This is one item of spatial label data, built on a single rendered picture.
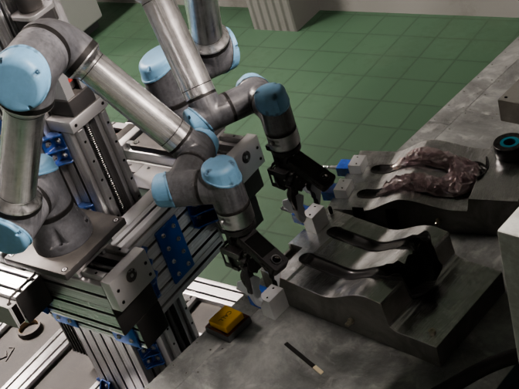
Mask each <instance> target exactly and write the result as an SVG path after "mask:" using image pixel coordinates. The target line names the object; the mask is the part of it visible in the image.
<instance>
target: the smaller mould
mask: <svg viewBox="0 0 519 389"><path fill-rule="evenodd" d="M498 106H499V111H500V120H501V121H505V122H509V123H516V124H519V80H518V81H517V82H516V83H515V84H514V85H513V86H511V87H510V88H509V89H508V90H507V91H506V92H505V93H504V94H503V95H502V96H501V97H500V98H499V99H498Z"/></svg>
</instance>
